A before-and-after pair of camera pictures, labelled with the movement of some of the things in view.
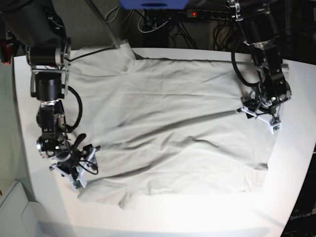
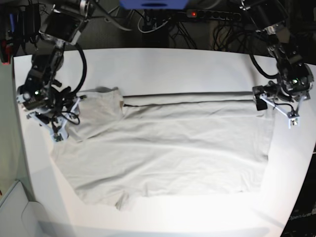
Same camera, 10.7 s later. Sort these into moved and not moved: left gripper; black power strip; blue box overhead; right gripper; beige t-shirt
Moved: beige t-shirt; left gripper; right gripper
Not moved: black power strip; blue box overhead
